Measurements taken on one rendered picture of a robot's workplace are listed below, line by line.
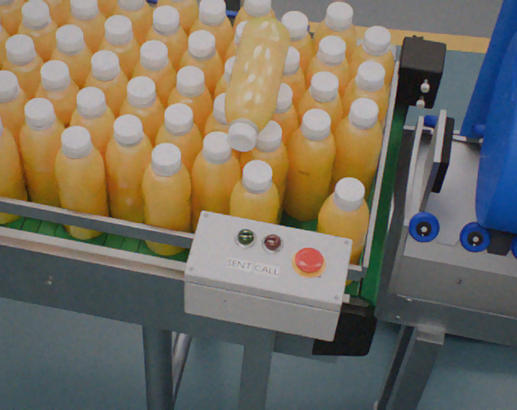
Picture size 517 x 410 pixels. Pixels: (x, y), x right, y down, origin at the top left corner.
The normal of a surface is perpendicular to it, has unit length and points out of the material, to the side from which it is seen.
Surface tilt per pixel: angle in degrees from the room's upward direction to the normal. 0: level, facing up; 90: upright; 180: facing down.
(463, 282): 71
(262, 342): 90
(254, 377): 90
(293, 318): 90
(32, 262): 90
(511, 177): 66
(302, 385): 0
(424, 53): 0
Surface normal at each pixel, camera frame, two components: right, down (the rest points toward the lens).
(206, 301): -0.19, 0.79
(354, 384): 0.06, -0.57
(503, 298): -0.16, 0.56
